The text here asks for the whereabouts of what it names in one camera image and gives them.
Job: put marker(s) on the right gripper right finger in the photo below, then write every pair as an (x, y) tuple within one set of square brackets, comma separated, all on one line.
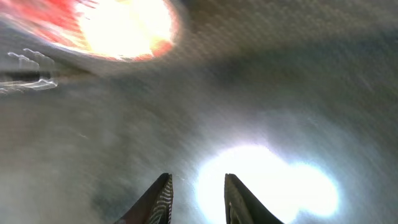
[(242, 205)]

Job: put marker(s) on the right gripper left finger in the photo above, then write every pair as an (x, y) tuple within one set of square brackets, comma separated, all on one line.
[(155, 202)]

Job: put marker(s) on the black and white pliers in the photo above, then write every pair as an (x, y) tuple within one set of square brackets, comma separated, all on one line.
[(28, 76)]

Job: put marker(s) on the roll of blue tape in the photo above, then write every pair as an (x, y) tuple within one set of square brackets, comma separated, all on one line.
[(118, 28)]

